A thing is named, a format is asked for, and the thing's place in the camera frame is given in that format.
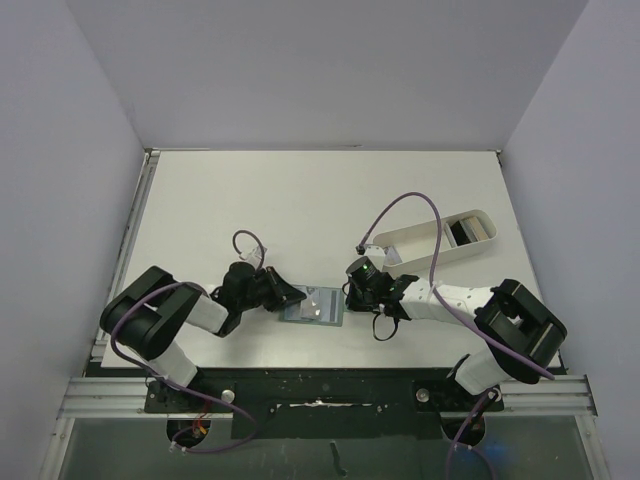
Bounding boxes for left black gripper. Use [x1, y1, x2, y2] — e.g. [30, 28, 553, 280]
[238, 265, 306, 312]

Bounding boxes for silver credit card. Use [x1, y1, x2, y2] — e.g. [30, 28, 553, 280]
[317, 288, 343, 326]
[299, 294, 322, 321]

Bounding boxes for green leather card holder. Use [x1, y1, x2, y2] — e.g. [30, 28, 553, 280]
[279, 285, 345, 327]

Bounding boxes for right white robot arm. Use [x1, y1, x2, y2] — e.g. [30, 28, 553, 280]
[346, 256, 567, 409]

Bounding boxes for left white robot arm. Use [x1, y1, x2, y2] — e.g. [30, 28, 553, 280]
[100, 261, 306, 411]

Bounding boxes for stack of credit cards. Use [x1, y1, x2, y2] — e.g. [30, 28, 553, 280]
[444, 216, 490, 248]

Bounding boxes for white plastic tray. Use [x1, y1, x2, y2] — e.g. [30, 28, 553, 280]
[373, 210, 498, 276]

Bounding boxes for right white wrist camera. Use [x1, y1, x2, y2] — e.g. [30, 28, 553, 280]
[363, 244, 386, 271]

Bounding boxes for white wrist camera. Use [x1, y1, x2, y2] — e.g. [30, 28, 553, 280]
[363, 244, 386, 271]
[239, 246, 267, 269]

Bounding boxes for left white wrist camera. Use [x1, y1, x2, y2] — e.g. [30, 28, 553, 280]
[239, 246, 267, 269]

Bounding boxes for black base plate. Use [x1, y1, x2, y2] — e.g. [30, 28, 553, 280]
[144, 370, 504, 441]

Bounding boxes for aluminium frame rail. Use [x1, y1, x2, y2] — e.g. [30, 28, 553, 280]
[43, 149, 609, 479]

